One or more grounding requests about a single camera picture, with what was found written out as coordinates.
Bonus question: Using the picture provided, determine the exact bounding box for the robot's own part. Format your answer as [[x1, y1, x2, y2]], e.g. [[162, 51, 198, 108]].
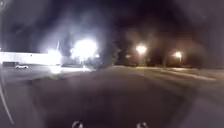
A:
[[136, 121, 149, 128], [72, 121, 84, 128]]

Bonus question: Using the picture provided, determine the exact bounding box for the white car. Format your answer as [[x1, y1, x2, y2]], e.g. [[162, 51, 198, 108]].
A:
[[14, 64, 30, 70]]

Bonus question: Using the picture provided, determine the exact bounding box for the street lamp pole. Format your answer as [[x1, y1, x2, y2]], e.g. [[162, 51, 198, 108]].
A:
[[173, 51, 184, 67], [135, 44, 148, 67]]

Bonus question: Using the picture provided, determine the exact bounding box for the bright floodlight pole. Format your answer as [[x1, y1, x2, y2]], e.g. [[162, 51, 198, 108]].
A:
[[70, 38, 98, 68]]

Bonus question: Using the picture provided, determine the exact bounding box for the long white building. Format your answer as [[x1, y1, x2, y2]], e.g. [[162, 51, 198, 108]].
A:
[[0, 51, 63, 66]]

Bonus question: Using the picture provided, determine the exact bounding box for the dark asphalt road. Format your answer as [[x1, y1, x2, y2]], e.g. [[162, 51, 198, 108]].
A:
[[0, 65, 224, 128]]

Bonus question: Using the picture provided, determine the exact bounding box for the dark tree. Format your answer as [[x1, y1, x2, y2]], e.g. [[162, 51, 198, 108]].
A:
[[94, 29, 122, 69]]

